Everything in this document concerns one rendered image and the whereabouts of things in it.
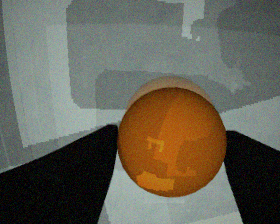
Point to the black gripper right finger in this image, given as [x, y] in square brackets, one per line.
[253, 170]

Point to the clear glass corner wall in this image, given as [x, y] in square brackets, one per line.
[4, 165]

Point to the orange ball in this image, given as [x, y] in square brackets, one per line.
[171, 142]

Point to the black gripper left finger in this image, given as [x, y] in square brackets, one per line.
[67, 186]

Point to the translucent pale ball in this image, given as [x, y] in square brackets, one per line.
[168, 82]

